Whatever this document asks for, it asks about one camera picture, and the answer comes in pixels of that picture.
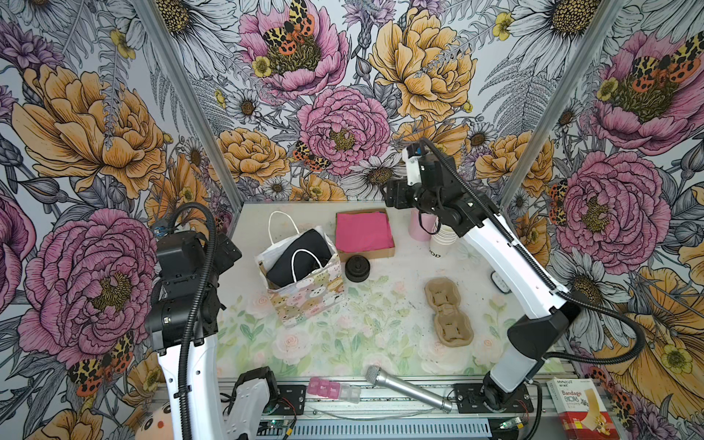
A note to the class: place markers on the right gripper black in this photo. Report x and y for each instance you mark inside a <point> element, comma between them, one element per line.
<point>397,189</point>

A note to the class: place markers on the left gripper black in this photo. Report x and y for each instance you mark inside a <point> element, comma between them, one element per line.
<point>223,260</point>

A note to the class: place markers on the black napkin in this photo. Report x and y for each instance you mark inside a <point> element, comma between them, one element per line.
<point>306,254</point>

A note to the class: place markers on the pastel patterned gift bag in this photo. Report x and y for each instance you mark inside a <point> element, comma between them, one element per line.
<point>302,300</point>

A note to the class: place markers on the stack of black lids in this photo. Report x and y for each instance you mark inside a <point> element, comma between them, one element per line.
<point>357,268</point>

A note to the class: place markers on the brown pulp cup carrier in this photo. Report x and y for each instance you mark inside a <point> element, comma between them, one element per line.
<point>453,327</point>

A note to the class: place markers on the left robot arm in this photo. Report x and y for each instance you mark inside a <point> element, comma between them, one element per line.
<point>182,324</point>

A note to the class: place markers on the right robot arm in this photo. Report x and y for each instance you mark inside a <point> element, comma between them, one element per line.
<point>550,308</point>

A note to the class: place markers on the stack of white paper cups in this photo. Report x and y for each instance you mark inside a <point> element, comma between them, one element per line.
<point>443,241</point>

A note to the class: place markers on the cardboard napkin box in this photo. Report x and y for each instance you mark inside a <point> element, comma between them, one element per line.
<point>366,254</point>

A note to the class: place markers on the pink napkins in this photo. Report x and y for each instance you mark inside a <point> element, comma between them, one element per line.
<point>364,231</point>

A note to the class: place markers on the teal alarm clock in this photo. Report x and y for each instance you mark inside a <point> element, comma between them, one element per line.
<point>499,283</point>

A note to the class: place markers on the pink plastic tray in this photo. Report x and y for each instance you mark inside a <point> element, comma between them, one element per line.
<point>333,390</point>

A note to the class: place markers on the plush doll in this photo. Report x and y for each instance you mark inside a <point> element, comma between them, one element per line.
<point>157,425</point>

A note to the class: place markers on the silver microphone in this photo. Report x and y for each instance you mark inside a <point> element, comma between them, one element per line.
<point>376,376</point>

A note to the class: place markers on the bandage box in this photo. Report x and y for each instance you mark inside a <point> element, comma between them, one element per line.
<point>581,410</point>

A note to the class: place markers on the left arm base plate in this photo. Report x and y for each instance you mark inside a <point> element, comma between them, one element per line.
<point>288,401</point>

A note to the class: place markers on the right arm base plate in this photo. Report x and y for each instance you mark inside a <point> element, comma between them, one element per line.
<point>473,398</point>

